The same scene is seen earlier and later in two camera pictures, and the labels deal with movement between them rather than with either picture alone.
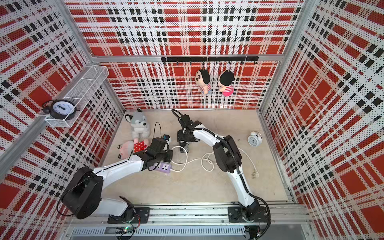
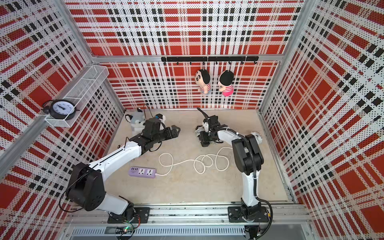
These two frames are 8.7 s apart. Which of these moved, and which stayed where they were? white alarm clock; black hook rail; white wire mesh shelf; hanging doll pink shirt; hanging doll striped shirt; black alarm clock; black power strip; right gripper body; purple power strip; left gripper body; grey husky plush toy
Moved: right gripper body; black power strip; left gripper body; purple power strip
Stayed: hanging doll pink shirt; white alarm clock; white wire mesh shelf; grey husky plush toy; hanging doll striped shirt; black alarm clock; black hook rail
